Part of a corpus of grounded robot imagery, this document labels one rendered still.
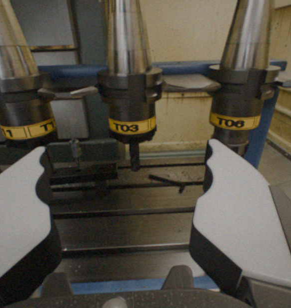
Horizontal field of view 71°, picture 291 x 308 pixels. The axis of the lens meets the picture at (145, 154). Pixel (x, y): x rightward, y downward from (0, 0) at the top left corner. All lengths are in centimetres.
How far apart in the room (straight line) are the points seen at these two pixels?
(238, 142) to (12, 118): 22
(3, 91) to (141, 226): 36
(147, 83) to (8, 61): 12
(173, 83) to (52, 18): 68
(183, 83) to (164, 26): 101
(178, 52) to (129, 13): 102
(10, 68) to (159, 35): 103
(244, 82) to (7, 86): 20
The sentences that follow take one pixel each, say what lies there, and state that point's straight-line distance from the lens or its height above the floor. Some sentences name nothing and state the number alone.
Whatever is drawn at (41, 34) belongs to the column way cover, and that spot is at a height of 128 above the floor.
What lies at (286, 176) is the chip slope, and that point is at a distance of 86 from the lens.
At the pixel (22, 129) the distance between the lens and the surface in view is 23.
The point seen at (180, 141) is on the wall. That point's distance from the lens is 135.
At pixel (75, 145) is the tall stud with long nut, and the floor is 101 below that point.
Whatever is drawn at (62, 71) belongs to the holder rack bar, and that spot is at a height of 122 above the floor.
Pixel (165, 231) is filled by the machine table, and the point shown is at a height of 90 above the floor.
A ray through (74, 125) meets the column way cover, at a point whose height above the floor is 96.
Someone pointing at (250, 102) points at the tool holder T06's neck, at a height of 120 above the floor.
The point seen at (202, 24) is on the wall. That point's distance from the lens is 124.
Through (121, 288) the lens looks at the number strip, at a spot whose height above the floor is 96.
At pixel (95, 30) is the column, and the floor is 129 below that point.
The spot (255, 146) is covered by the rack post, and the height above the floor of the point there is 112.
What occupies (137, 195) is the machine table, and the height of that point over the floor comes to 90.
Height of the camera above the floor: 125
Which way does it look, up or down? 29 degrees down
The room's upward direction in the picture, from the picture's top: 2 degrees counter-clockwise
